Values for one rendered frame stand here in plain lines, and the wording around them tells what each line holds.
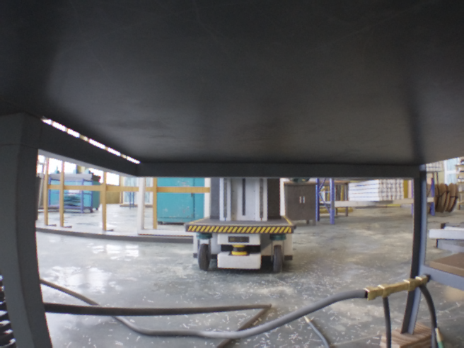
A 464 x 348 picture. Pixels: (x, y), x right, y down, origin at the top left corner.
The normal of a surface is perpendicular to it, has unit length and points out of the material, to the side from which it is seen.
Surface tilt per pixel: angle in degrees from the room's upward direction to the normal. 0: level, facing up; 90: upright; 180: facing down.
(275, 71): 180
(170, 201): 90
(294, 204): 90
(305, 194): 90
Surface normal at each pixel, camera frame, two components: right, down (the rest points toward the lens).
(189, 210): 0.04, -0.10
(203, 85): 0.00, 1.00
